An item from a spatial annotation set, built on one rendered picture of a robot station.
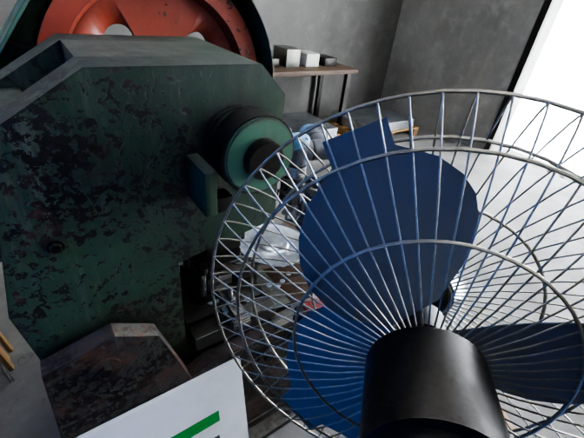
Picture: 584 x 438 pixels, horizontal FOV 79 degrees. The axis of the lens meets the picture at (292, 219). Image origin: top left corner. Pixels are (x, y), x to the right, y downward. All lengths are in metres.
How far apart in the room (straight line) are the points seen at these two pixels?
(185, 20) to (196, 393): 1.22
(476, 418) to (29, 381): 2.03
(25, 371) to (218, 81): 1.77
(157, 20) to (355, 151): 1.06
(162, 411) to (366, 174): 1.05
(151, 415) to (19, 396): 0.99
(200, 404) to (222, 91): 0.98
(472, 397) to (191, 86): 0.71
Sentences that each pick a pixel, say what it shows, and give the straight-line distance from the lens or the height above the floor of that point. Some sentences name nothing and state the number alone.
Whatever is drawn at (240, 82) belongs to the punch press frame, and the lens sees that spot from 0.86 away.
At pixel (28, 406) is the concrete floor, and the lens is 2.11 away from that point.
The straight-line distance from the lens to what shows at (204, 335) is 1.21.
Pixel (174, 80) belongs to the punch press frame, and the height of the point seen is 1.47.
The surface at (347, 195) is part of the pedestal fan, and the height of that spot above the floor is 1.48.
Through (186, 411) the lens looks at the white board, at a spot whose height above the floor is 0.49.
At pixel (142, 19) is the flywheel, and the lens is 1.35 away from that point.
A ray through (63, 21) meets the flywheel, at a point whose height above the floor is 1.51.
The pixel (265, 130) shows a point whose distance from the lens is 0.78.
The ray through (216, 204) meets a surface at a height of 1.23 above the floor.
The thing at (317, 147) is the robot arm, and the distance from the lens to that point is 1.27.
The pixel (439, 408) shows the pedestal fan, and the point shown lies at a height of 1.38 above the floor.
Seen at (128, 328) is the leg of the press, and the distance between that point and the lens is 1.04.
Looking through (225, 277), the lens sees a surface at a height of 0.77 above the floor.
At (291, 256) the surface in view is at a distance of 1.38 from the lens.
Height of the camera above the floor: 1.65
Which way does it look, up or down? 33 degrees down
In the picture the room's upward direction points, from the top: 7 degrees clockwise
